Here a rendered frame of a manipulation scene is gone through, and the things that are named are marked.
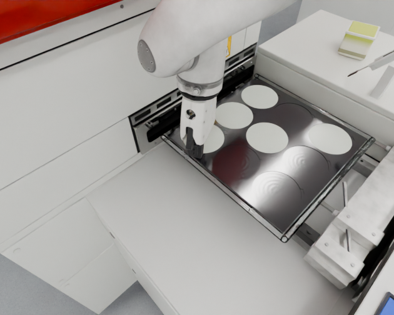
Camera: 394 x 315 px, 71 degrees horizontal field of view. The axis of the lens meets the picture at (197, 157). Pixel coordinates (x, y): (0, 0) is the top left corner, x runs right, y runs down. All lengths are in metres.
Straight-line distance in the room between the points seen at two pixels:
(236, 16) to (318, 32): 0.68
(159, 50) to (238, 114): 0.39
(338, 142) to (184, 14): 0.51
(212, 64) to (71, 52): 0.23
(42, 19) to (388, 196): 0.70
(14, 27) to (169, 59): 0.18
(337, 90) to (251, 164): 0.31
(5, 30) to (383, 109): 0.73
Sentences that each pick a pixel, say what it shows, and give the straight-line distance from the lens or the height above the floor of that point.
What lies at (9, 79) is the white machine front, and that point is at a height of 1.16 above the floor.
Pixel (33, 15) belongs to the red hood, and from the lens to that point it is 0.42.
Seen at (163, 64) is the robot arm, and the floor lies 1.18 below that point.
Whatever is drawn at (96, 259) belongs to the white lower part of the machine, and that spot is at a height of 0.51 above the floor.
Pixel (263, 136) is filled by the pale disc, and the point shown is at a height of 0.90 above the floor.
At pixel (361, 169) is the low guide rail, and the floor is 0.83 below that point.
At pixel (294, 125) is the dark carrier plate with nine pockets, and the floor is 0.90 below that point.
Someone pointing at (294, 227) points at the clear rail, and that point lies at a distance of 0.57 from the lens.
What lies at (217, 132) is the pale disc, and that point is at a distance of 0.69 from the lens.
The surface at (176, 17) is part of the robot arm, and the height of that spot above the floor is 1.24.
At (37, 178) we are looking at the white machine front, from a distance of 0.62.
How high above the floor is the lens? 1.40
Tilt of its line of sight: 52 degrees down
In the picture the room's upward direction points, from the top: straight up
